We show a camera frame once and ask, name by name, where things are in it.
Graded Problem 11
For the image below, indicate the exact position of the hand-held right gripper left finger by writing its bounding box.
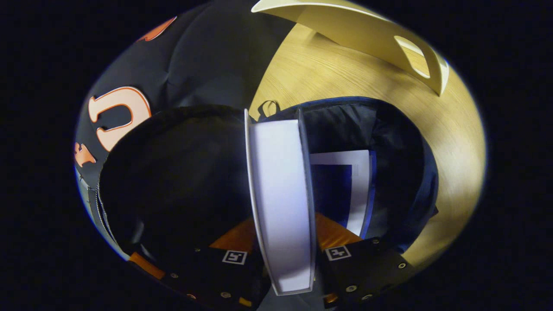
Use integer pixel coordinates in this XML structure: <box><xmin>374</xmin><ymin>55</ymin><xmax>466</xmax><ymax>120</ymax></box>
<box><xmin>163</xmin><ymin>217</ymin><xmax>270</xmax><ymax>311</ymax></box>

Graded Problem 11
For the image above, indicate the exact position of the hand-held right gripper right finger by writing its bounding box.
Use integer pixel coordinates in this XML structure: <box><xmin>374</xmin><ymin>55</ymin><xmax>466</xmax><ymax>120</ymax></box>
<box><xmin>315</xmin><ymin>212</ymin><xmax>416</xmax><ymax>308</ymax></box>

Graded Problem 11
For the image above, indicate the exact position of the blue cover book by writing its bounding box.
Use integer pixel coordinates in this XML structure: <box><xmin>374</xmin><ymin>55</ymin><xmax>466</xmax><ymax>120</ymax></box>
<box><xmin>309</xmin><ymin>149</ymin><xmax>377</xmax><ymax>239</ymax></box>

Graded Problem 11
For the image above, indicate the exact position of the white spine book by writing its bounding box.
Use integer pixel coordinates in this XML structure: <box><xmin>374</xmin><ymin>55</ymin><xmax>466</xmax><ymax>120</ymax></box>
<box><xmin>244</xmin><ymin>108</ymin><xmax>319</xmax><ymax>297</ymax></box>

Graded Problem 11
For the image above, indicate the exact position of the blue schoolbag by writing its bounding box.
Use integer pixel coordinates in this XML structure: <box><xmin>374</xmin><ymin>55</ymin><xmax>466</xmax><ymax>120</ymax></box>
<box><xmin>96</xmin><ymin>96</ymin><xmax>440</xmax><ymax>268</ymax></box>

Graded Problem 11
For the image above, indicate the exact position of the white bookshelf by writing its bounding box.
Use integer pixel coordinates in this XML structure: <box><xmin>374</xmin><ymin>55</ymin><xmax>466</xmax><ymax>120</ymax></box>
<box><xmin>251</xmin><ymin>0</ymin><xmax>450</xmax><ymax>97</ymax></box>

